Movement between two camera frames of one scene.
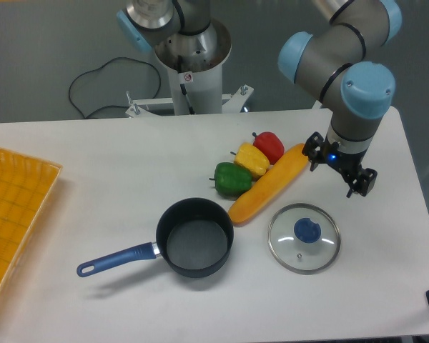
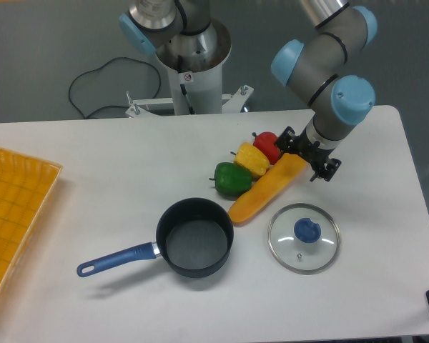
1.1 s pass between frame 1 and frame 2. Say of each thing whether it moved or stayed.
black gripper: moved
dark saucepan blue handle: stayed
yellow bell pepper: stayed
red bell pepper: stayed
